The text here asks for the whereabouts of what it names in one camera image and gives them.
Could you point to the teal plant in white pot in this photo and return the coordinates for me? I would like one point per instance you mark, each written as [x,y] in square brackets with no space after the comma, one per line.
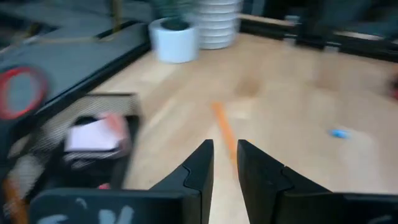
[175,46]

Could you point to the blue binder clip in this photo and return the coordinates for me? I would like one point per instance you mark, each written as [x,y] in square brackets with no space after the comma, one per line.
[339,133]

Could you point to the green succulent in patterned pot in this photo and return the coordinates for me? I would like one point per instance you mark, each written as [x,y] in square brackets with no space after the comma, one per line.
[217,31]

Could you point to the orange pencil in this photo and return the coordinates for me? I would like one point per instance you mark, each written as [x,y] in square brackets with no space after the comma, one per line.
[225,127]

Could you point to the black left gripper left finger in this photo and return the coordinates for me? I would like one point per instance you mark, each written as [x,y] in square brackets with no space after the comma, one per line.
[124,207]

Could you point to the black mesh desk organizer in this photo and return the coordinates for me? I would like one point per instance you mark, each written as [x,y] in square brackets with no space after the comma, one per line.
[109,104]

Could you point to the black aluminium table frame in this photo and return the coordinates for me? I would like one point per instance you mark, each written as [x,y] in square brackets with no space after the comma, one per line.
[93,81]

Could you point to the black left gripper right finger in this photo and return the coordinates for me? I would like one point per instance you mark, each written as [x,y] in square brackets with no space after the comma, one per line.
[295,208]

